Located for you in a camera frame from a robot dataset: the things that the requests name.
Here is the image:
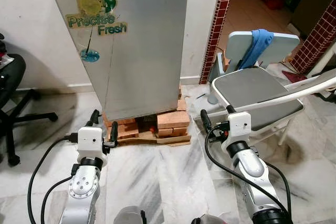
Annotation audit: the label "grey left robot leg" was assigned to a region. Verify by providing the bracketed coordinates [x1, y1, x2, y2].
[113, 206, 148, 224]

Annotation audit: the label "white folding chair grey seat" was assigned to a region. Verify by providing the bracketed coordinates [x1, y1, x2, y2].
[210, 30, 306, 147]

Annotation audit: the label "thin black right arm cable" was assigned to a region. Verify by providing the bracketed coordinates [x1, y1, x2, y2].
[262, 160, 292, 214]

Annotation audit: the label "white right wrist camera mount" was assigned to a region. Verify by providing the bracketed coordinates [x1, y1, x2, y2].
[227, 112, 252, 144]

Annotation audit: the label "black office chair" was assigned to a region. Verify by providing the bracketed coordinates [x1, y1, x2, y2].
[0, 33, 59, 167]

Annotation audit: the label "dark red floor cloth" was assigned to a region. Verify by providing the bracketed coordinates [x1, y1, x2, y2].
[283, 71, 310, 84]

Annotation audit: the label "red clay brick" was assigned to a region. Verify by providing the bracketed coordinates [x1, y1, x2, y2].
[156, 111, 190, 129]
[177, 85, 188, 112]
[117, 123, 140, 141]

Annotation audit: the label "grey right robot leg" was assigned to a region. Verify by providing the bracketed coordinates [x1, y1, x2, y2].
[191, 214, 227, 224]

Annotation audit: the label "grey robot leg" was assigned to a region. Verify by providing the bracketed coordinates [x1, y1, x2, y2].
[191, 214, 227, 224]
[113, 206, 148, 224]

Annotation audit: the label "blue cloth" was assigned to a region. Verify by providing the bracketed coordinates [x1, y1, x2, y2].
[237, 28, 275, 71]

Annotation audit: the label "red plastic bucket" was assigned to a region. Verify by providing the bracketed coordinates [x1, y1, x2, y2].
[261, 0, 287, 9]

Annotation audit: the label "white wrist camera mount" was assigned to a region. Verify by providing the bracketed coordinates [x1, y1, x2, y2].
[227, 112, 252, 144]
[77, 126, 106, 161]

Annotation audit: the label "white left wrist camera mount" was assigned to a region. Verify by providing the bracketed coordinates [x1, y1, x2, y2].
[77, 126, 106, 161]

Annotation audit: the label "short black left arm cable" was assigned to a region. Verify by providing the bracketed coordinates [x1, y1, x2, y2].
[40, 176, 74, 224]

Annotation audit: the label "green Precise Fresh sticker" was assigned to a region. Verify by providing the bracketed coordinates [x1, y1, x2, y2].
[66, 0, 128, 37]

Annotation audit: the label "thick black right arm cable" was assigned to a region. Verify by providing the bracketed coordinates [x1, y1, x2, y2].
[204, 127, 292, 222]

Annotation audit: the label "silver mini fridge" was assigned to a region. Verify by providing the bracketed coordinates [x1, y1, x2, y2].
[45, 0, 191, 122]

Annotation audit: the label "long black left arm cable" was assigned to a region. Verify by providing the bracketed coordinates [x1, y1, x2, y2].
[27, 135, 79, 224]

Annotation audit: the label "blue round sticker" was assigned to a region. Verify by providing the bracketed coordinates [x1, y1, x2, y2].
[80, 49, 100, 63]

